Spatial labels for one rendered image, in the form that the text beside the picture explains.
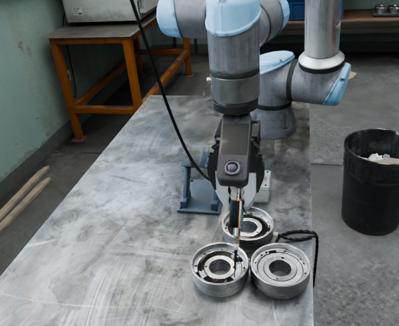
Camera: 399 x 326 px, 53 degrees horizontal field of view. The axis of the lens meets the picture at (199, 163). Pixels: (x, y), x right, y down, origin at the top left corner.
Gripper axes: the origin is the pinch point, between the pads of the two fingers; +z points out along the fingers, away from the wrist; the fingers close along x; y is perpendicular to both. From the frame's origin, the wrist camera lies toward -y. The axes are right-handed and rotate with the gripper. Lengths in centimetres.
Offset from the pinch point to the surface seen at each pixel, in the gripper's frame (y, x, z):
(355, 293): 66, -38, 93
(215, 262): -3.2, 3.9, 11.0
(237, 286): -8.6, -0.8, 10.5
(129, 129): 54, 43, 13
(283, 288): -8.8, -8.7, 9.4
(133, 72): 185, 93, 40
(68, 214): 9.5, 41.7, 13.2
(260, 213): 11.2, -3.2, 9.9
